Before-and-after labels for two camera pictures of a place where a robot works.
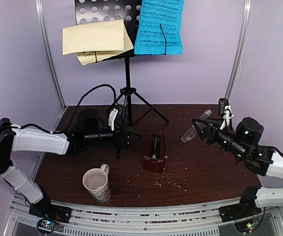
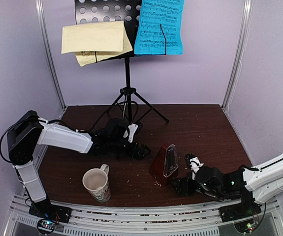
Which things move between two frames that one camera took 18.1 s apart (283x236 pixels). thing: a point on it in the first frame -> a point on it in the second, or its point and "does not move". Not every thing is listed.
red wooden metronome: (156, 155) -> (164, 168)
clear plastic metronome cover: (192, 131) -> (171, 163)
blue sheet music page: (149, 39) does not move
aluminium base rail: (199, 219) does not move
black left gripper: (123, 143) -> (140, 156)
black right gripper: (210, 130) -> (187, 184)
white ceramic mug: (96, 181) does not move
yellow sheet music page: (95, 42) does not move
